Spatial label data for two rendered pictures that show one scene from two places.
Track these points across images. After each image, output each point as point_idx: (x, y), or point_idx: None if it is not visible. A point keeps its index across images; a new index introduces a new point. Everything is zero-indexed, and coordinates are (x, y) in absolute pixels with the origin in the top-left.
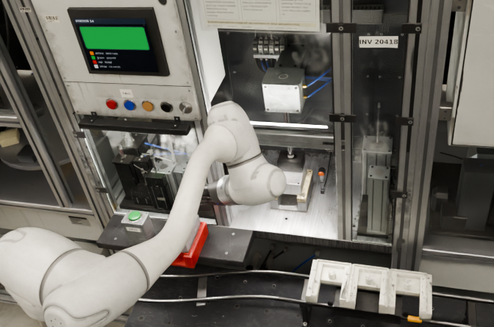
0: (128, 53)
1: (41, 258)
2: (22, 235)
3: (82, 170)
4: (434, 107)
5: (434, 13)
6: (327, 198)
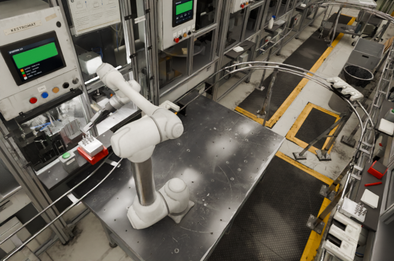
0: (46, 61)
1: (148, 123)
2: (126, 128)
3: (12, 160)
4: (156, 39)
5: (152, 3)
6: None
